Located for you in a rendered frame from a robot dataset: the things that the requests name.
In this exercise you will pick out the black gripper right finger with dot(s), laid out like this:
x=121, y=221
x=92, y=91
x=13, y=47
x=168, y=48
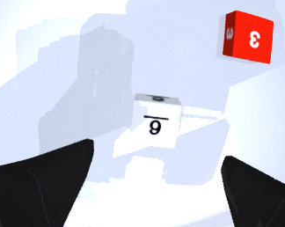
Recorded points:
x=254, y=198

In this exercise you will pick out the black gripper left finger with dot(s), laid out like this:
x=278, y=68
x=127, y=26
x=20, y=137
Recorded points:
x=40, y=191

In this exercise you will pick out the red block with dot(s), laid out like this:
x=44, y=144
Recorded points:
x=248, y=36

